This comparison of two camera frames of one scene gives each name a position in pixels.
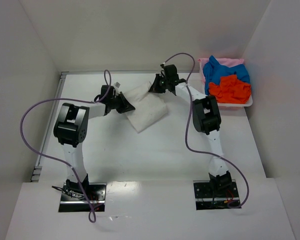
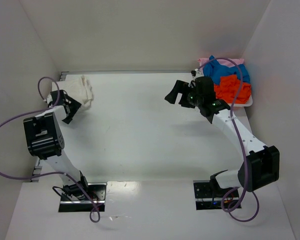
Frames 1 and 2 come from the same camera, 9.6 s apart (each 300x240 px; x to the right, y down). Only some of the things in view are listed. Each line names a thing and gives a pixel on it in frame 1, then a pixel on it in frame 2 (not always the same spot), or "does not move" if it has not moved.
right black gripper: x=160 y=83 to x=184 y=91
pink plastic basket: x=228 y=62 does not move
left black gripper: x=120 y=103 to x=67 y=106
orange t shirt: x=230 y=90 does not move
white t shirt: x=149 y=107 to x=78 y=87
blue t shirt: x=213 y=71 does not move
